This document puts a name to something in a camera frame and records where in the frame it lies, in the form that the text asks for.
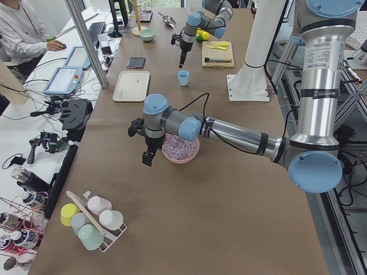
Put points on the mint cup on rack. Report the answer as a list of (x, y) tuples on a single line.
[(90, 237)]

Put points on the mint green bowl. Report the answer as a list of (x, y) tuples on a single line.
[(147, 35)]

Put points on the seated person in white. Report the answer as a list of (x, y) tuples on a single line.
[(24, 36)]

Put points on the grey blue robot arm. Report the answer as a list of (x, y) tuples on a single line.
[(310, 155)]

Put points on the metal scoop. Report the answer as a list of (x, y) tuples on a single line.
[(168, 20)]

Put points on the wooden cutting board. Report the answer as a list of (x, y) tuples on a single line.
[(216, 53)]

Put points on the second grey blue robot arm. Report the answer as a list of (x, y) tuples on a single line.
[(197, 19)]

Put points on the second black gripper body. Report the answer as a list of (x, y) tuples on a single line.
[(184, 47)]

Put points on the steel muddler black tip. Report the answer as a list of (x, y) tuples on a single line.
[(221, 60)]

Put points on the light blue cup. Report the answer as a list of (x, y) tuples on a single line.
[(183, 77)]

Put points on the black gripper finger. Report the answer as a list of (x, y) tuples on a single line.
[(147, 157)]

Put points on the cream rabbit tray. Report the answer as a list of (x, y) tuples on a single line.
[(131, 86)]

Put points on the aluminium frame post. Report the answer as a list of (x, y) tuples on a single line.
[(86, 40)]

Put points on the pink bowl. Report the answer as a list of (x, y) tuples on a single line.
[(183, 156)]

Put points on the pile of clear ice cubes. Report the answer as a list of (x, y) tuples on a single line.
[(180, 147)]

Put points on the grey folded cloth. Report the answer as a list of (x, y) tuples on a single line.
[(136, 62)]

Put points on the black thermos bottle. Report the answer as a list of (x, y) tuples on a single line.
[(29, 180)]

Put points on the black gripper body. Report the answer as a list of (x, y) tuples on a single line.
[(151, 142)]

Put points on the blue teach pendant near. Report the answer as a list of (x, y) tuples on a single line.
[(64, 81)]

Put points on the black keyboard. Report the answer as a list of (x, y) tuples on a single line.
[(96, 29)]

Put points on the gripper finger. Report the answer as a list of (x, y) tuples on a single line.
[(181, 63)]

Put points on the white cup on rack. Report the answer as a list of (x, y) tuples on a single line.
[(111, 219)]

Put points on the black mount plate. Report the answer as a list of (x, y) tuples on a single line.
[(74, 117)]

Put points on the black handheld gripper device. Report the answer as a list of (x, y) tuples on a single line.
[(49, 142)]

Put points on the blue teach pendant far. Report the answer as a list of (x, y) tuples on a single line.
[(78, 57)]

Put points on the grey cup on rack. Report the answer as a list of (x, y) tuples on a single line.
[(78, 221)]

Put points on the pink cup on rack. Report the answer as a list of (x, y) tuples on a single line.
[(98, 204)]

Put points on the yellow plastic knife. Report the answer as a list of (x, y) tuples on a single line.
[(216, 47)]

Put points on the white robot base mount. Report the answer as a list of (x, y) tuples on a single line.
[(250, 84)]

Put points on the blue teach pendant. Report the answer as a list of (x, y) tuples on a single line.
[(78, 57), (64, 81)]

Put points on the wooden stand with round base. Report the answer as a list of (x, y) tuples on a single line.
[(136, 30)]

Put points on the yellow lemon near board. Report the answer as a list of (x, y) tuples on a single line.
[(205, 36)]

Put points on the lemon half upper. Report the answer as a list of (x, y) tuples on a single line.
[(224, 44)]

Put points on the yellow cup on rack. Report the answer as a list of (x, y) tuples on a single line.
[(67, 212)]

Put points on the white wire cup rack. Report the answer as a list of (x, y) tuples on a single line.
[(110, 236)]

